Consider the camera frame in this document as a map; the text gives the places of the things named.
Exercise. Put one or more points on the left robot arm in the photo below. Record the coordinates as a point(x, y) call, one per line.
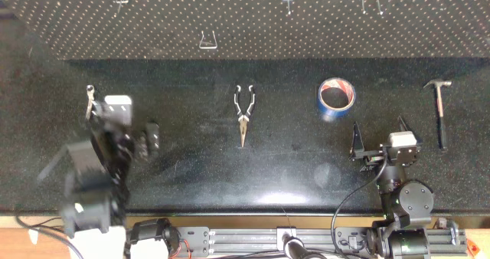
point(95, 182)

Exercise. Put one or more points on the mounting rail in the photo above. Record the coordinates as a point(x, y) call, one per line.
point(245, 240)

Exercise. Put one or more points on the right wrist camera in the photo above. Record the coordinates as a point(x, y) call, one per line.
point(402, 138)

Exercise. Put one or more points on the black pegboard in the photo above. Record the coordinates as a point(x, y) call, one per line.
point(306, 25)

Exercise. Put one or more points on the black and white pliers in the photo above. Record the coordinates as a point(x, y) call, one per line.
point(243, 126)

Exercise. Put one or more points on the hammer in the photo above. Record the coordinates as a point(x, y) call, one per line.
point(440, 105)

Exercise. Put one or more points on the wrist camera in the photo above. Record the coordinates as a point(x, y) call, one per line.
point(402, 138)
point(118, 109)

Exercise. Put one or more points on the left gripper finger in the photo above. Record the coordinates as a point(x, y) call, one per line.
point(152, 136)

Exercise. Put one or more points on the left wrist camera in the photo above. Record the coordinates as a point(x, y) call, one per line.
point(118, 109)

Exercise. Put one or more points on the wrench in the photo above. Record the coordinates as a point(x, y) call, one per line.
point(89, 102)

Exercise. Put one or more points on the roll of blue tape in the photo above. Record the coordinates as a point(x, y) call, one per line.
point(325, 109)

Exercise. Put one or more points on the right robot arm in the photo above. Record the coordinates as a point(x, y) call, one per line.
point(409, 205)

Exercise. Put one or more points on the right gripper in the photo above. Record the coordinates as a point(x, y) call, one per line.
point(369, 157)

